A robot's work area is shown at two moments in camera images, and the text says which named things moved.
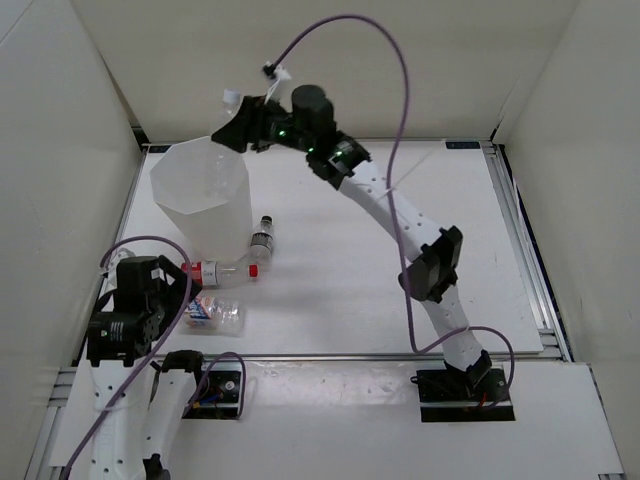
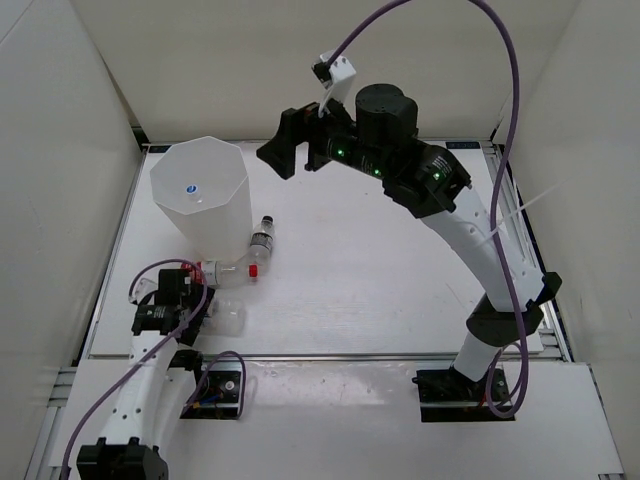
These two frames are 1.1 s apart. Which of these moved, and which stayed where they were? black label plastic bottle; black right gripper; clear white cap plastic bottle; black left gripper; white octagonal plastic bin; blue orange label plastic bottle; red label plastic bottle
Moved: clear white cap plastic bottle; black right gripper; black left gripper
Stayed: blue orange label plastic bottle; white octagonal plastic bin; black label plastic bottle; red label plastic bottle
